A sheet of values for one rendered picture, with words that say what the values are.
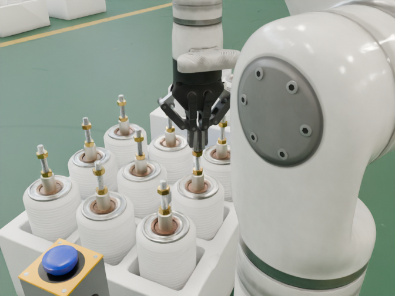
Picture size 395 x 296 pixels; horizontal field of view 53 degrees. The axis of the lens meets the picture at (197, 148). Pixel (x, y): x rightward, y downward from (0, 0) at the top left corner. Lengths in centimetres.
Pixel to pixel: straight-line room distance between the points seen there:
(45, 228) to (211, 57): 42
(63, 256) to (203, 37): 33
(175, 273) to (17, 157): 87
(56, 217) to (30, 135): 81
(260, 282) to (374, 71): 16
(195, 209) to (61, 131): 90
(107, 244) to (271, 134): 50
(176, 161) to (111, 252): 24
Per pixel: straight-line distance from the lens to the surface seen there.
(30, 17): 300
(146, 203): 75
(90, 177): 79
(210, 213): 69
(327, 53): 19
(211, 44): 56
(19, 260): 81
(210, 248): 70
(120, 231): 67
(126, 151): 87
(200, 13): 55
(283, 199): 23
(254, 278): 28
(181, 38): 56
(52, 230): 75
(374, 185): 125
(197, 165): 68
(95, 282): 52
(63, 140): 144
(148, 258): 63
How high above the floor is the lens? 67
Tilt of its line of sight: 31 degrees down
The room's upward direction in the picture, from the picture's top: straight up
